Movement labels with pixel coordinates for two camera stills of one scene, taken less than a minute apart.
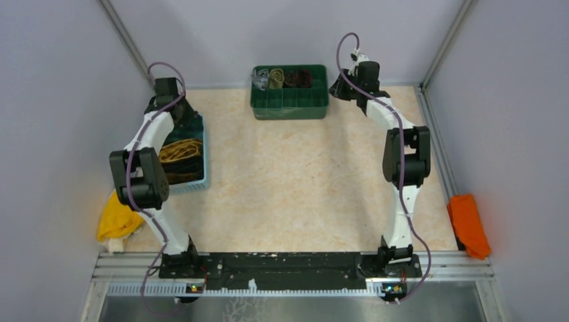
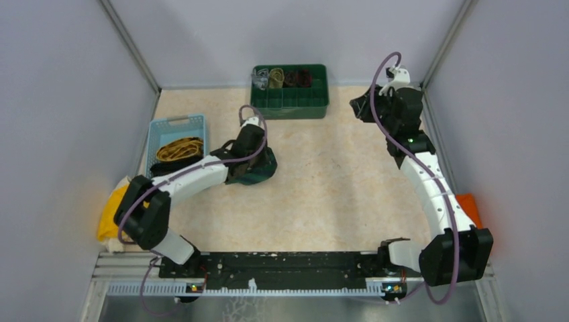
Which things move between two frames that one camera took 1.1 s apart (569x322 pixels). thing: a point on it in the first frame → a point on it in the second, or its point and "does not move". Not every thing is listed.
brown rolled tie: x=290 y=78 does not move
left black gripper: x=190 y=115 → x=262 y=143
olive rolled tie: x=276 y=78 does not move
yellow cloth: x=118 y=219 does not move
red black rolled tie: x=305 y=79 does not move
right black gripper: x=337 y=89 → x=362 y=106
